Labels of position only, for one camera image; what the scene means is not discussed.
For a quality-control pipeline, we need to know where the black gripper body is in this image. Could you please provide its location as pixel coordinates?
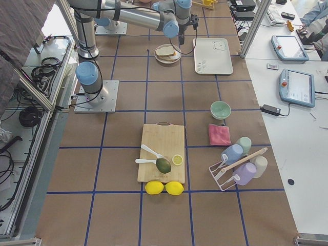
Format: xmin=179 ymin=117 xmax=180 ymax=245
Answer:
xmin=178 ymin=24 xmax=186 ymax=38

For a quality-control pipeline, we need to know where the brown crust bread slice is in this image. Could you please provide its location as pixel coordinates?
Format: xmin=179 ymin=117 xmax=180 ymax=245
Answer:
xmin=155 ymin=46 xmax=175 ymax=57

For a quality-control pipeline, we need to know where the cream round plate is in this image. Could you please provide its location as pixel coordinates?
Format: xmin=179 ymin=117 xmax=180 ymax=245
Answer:
xmin=154 ymin=44 xmax=182 ymax=64

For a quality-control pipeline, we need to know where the bread slice on plate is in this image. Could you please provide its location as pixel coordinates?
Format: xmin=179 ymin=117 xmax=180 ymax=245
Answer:
xmin=159 ymin=55 xmax=181 ymax=62

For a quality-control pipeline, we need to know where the white bear tray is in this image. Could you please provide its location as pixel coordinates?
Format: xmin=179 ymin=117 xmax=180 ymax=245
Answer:
xmin=193 ymin=37 xmax=233 ymax=75

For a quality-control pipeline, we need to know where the yellow cup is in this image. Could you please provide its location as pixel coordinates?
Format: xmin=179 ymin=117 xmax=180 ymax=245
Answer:
xmin=202 ymin=0 xmax=211 ymax=6

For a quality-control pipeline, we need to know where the wooden rack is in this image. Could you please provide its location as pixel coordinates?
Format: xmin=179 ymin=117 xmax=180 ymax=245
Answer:
xmin=192 ymin=0 xmax=218 ymax=10

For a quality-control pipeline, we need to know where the green bowl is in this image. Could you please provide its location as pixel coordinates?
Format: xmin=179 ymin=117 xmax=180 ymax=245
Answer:
xmin=210 ymin=101 xmax=231 ymax=120

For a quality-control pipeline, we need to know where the wooden cutting board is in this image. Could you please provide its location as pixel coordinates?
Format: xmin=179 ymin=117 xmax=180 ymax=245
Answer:
xmin=137 ymin=124 xmax=185 ymax=184

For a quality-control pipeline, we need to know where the pink cloth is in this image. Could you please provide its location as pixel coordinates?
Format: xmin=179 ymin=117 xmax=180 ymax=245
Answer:
xmin=208 ymin=124 xmax=231 ymax=146

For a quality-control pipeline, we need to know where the teach pendant far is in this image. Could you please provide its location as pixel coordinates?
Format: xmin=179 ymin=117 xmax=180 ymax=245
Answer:
xmin=271 ymin=35 xmax=309 ymax=63

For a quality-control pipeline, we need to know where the teach pendant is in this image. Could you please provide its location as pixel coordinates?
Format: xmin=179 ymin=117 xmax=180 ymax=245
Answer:
xmin=271 ymin=35 xmax=309 ymax=63
xmin=278 ymin=69 xmax=315 ymax=108

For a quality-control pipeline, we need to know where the black power adapter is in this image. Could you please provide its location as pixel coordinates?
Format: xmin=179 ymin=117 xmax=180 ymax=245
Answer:
xmin=260 ymin=104 xmax=281 ymax=116

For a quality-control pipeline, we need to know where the white plastic spoon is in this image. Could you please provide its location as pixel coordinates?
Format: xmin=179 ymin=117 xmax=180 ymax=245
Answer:
xmin=135 ymin=158 xmax=157 ymax=164
xmin=141 ymin=144 xmax=168 ymax=160

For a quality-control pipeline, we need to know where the halved lemon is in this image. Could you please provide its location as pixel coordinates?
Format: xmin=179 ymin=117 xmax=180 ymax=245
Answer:
xmin=172 ymin=154 xmax=184 ymax=166

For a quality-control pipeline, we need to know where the green mug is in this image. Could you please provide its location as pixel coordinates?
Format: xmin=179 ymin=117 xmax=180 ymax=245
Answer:
xmin=235 ymin=136 xmax=252 ymax=156

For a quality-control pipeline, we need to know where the teach pendant near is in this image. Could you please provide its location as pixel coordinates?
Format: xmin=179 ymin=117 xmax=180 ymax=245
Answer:
xmin=278 ymin=69 xmax=315 ymax=108

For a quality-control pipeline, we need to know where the blue mug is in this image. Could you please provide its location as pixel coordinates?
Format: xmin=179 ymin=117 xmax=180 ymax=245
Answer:
xmin=221 ymin=144 xmax=243 ymax=165

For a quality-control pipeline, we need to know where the green avocado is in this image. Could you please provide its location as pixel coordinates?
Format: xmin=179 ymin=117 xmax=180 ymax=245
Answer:
xmin=156 ymin=158 xmax=171 ymax=174

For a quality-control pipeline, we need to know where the white mug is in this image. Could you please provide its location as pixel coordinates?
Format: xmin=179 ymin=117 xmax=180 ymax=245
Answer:
xmin=250 ymin=156 xmax=268 ymax=178

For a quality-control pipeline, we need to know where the purple mug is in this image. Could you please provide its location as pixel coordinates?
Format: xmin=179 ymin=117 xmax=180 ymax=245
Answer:
xmin=233 ymin=162 xmax=257 ymax=186

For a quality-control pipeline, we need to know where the yellow lemon right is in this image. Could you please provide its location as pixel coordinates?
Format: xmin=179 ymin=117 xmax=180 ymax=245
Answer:
xmin=165 ymin=181 xmax=184 ymax=196

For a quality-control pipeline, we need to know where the yellow lemon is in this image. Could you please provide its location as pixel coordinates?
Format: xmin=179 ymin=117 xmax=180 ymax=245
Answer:
xmin=165 ymin=181 xmax=184 ymax=196
xmin=145 ymin=180 xmax=164 ymax=195

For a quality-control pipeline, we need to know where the yellow lemon left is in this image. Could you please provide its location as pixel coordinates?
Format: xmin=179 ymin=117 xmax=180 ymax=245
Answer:
xmin=145 ymin=180 xmax=164 ymax=195

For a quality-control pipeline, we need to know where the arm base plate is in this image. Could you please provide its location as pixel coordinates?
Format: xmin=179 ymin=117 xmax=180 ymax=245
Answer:
xmin=95 ymin=22 xmax=128 ymax=36
xmin=73 ymin=80 xmax=119 ymax=113

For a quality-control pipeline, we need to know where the aluminium frame post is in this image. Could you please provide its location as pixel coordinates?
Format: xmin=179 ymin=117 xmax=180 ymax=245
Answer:
xmin=240 ymin=0 xmax=271 ymax=58

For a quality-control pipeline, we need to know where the white wire mug rack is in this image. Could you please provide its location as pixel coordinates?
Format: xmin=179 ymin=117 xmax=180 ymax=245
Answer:
xmin=208 ymin=161 xmax=236 ymax=191

